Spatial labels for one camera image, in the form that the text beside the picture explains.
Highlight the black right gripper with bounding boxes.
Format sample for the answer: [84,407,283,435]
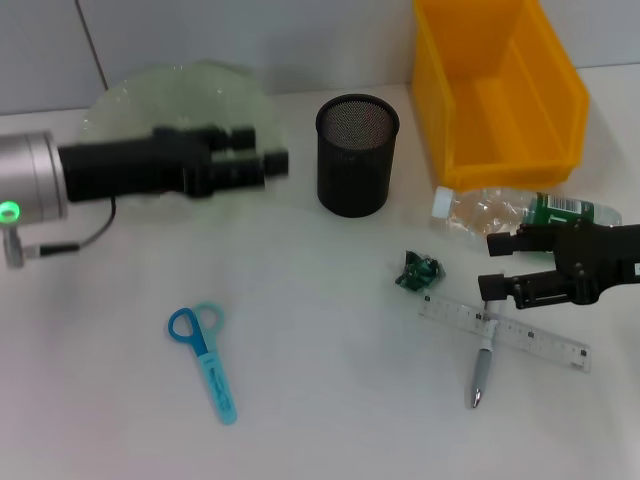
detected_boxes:
[477,221,640,311]

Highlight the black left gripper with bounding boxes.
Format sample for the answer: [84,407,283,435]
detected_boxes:
[58,127,291,204]

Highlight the clear bottle with green label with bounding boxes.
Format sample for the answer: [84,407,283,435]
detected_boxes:
[430,185,624,252]

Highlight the green plastic wrapper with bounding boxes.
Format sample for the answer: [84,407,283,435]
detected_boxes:
[394,249,446,292]

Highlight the transparent plastic ruler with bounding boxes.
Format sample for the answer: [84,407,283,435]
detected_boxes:
[418,293,592,374]

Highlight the green glass fruit plate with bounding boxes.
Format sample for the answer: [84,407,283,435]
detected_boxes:
[81,59,287,222]

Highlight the grey ballpoint pen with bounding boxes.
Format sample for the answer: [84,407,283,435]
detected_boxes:
[467,298,507,410]

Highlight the black mesh pen holder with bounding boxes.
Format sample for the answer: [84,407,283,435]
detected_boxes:
[314,93,401,219]

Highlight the blue scissors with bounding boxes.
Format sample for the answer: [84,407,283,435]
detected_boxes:
[167,301,239,426]

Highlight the yellow plastic bin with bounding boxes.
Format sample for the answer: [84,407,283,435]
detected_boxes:
[411,0,590,192]

